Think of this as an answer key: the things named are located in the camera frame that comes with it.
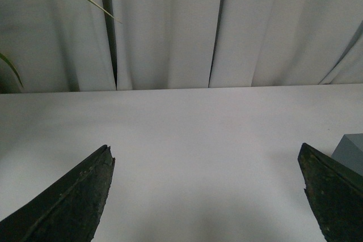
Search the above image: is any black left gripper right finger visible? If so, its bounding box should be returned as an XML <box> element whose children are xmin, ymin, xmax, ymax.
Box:
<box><xmin>298</xmin><ymin>143</ymin><xmax>362</xmax><ymax>242</ymax></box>

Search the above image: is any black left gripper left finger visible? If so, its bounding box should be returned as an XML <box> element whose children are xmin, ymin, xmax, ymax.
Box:
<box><xmin>1</xmin><ymin>145</ymin><xmax>115</xmax><ymax>241</ymax></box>

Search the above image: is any gray base block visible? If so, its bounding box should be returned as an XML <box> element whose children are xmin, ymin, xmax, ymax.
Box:
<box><xmin>331</xmin><ymin>133</ymin><xmax>363</xmax><ymax>175</ymax></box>

